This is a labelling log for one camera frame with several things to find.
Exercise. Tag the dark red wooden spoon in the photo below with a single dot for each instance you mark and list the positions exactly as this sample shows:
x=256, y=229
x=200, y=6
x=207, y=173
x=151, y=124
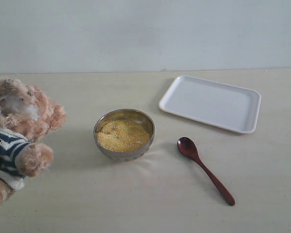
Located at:
x=188, y=148

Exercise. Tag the brown teddy bear striped sweater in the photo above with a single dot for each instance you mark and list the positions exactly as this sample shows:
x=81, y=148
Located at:
x=26, y=115

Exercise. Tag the steel bowl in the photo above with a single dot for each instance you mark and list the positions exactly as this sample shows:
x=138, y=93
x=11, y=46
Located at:
x=132, y=114

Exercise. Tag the yellow millet grains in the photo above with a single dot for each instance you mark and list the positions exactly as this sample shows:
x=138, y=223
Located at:
x=122, y=135

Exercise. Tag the white rectangular plastic tray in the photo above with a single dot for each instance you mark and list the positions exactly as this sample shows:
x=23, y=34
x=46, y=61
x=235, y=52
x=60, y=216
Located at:
x=221, y=105

